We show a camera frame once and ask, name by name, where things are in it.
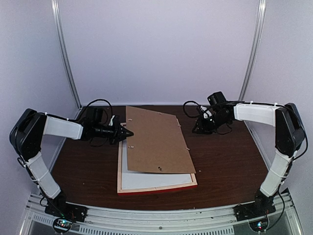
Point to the right aluminium corner post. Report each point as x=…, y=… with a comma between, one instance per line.
x=258, y=30

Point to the aluminium front rail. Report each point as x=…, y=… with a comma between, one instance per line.
x=213, y=221

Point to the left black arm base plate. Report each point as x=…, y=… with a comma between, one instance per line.
x=72, y=212

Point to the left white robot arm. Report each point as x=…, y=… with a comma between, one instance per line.
x=33, y=130

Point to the brown backing board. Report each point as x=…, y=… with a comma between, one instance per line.
x=158, y=145

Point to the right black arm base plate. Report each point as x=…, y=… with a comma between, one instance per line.
x=250, y=211

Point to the wooden picture frame red edge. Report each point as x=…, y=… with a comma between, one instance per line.
x=119, y=176

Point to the aluminium corner post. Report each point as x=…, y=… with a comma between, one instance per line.
x=64, y=54
x=258, y=30

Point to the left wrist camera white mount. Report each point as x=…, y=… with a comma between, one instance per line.
x=111, y=121

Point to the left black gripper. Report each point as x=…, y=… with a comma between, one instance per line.
x=120, y=133

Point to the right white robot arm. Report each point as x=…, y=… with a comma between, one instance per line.
x=289, y=132

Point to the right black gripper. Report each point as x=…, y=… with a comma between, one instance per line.
x=203, y=129

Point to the left aluminium corner post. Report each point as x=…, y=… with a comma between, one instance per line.
x=64, y=54

